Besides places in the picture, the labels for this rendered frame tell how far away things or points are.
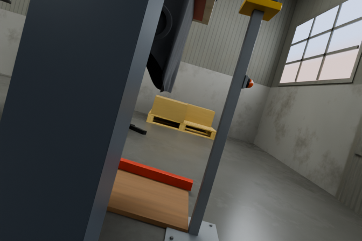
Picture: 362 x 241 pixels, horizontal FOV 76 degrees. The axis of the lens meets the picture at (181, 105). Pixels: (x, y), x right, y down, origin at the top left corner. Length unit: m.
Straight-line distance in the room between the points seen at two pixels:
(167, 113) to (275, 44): 2.47
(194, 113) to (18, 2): 3.66
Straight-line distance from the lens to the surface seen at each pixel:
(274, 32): 4.82
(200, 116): 3.84
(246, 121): 4.55
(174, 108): 3.41
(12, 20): 5.29
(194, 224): 1.05
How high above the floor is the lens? 0.54
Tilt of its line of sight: 3 degrees down
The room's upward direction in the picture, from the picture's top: 16 degrees clockwise
